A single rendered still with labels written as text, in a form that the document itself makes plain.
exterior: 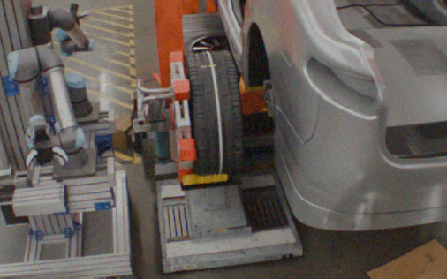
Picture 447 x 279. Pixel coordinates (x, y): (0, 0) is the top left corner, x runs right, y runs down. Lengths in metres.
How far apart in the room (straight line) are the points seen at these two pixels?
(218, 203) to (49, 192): 1.07
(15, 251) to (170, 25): 1.62
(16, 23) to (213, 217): 1.57
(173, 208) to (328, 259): 1.06
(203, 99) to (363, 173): 0.93
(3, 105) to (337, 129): 1.62
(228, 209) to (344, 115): 1.48
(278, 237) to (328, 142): 1.36
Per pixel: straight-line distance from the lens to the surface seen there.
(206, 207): 3.14
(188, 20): 5.73
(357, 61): 1.77
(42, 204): 2.60
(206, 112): 2.50
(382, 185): 2.00
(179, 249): 3.13
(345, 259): 3.21
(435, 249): 3.37
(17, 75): 2.33
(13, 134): 2.75
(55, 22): 2.79
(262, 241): 3.16
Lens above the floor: 2.33
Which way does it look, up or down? 34 degrees down
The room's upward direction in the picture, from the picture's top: 1 degrees counter-clockwise
